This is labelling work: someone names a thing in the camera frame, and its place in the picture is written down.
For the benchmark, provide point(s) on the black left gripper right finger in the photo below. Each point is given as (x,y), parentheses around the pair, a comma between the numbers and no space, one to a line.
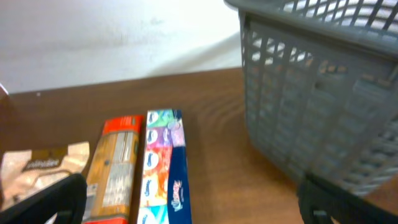
(320,201)

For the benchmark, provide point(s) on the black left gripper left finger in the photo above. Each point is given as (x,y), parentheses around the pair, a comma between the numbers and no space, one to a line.
(65,200)

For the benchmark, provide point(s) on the orange red pasta packet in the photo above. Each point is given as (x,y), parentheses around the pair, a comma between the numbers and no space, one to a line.
(111,175)

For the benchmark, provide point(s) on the Kleenex tissue multipack box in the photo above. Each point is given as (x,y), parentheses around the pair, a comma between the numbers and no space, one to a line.
(165,192)

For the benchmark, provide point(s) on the grey plastic basket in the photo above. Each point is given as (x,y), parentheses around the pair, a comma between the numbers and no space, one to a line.
(320,87)

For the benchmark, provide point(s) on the beige breadcrumb bag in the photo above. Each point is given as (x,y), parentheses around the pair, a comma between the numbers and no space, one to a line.
(24,173)

